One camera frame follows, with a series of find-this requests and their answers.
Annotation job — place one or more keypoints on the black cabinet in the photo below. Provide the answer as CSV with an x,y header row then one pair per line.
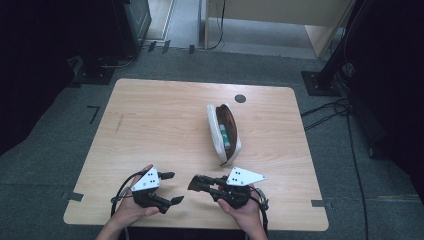
x,y
126,26

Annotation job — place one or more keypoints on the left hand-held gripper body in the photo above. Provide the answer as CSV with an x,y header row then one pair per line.
x,y
146,186

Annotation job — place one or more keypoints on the round dark table grommet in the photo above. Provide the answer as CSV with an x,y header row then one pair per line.
x,y
240,98

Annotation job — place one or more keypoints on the person's right hand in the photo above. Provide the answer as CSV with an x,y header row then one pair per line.
x,y
248,216

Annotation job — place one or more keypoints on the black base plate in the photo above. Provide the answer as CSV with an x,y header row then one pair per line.
x,y
93,76

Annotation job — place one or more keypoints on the black tape strip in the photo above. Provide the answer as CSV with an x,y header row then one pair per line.
x,y
166,46
191,49

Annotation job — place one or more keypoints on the dark curtain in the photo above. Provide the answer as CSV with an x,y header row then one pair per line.
x,y
393,83
30,66

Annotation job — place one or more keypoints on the person's left hand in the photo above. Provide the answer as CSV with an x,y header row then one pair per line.
x,y
130,210

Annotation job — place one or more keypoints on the black stand with base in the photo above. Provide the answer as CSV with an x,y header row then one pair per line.
x,y
321,83

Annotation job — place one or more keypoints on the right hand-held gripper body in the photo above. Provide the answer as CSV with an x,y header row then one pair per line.
x,y
240,180

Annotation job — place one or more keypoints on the light wooden furniture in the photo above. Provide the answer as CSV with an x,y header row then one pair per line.
x,y
283,11

